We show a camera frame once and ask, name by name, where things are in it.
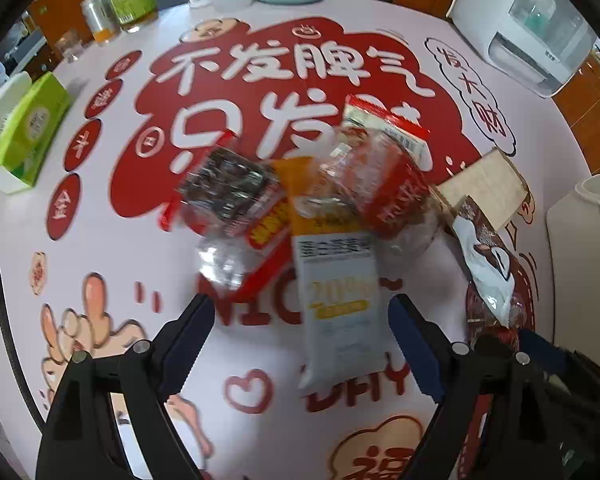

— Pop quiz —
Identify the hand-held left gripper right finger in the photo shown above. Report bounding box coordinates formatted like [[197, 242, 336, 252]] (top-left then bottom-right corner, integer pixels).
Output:
[[387, 293, 564, 480]]

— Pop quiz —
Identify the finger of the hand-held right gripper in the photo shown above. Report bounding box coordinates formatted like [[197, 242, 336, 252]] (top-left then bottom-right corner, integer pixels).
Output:
[[519, 328, 569, 377]]

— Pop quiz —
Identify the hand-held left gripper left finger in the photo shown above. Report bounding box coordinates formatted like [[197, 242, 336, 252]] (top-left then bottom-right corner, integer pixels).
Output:
[[35, 292, 217, 480]]

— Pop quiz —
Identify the orange and white snack packet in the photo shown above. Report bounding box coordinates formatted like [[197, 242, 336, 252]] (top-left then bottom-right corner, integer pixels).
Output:
[[272, 156, 389, 397]]

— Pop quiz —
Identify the white plastic bin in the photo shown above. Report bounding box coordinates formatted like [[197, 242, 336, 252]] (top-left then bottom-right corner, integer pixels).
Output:
[[545, 174, 600, 357]]

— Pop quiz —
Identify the brown and white snack packet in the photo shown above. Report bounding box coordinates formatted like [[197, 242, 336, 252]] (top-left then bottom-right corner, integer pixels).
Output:
[[449, 194, 525, 342]]

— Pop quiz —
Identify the round red label snack packet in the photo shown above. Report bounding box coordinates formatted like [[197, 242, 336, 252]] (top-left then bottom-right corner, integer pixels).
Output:
[[319, 127, 444, 257]]

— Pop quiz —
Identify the dark snack packet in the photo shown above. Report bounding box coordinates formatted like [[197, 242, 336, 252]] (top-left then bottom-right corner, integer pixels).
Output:
[[157, 147, 294, 297]]

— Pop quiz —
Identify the beige cracker packet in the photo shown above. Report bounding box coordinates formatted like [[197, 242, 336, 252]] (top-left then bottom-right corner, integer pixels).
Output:
[[432, 147, 529, 232]]

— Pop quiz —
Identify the red edged white snack packet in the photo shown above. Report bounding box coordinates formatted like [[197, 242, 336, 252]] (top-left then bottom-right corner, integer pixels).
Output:
[[340, 93, 434, 172]]

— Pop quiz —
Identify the green tissue box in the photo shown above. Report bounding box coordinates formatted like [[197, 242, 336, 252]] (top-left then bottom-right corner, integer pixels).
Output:
[[0, 70, 73, 195]]

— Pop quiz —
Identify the white sterilizer cabinet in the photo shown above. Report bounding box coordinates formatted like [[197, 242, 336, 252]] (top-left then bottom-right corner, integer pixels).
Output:
[[450, 0, 600, 100]]

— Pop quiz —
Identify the small drinking glass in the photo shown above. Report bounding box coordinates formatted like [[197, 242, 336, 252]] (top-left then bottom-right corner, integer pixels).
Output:
[[54, 29, 85, 61]]

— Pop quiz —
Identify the small glass jar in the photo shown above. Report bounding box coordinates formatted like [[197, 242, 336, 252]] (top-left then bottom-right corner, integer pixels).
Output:
[[79, 0, 122, 45]]

